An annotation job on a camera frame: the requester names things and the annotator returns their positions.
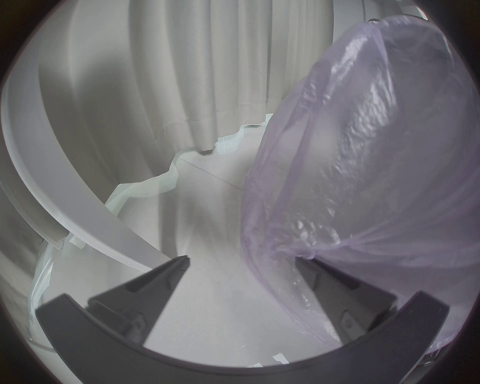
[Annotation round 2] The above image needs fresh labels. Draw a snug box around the grey and white chair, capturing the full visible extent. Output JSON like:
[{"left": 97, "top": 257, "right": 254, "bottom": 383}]
[{"left": 0, "top": 67, "right": 177, "bottom": 272}]

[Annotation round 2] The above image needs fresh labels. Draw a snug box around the white curtain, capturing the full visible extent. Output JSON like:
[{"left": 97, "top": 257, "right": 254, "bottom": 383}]
[
  {"left": 0, "top": 0, "right": 271, "bottom": 286},
  {"left": 267, "top": 0, "right": 335, "bottom": 113}
]

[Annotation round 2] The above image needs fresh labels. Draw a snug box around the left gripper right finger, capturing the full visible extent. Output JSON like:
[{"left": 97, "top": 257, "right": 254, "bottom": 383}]
[{"left": 295, "top": 257, "right": 398, "bottom": 343}]

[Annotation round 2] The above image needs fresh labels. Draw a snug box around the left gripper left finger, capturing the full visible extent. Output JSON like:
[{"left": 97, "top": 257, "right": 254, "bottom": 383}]
[{"left": 87, "top": 255, "right": 191, "bottom": 346}]

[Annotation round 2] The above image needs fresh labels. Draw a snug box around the purple plastic bag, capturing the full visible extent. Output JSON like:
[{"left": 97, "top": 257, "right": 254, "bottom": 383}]
[{"left": 242, "top": 15, "right": 480, "bottom": 351}]

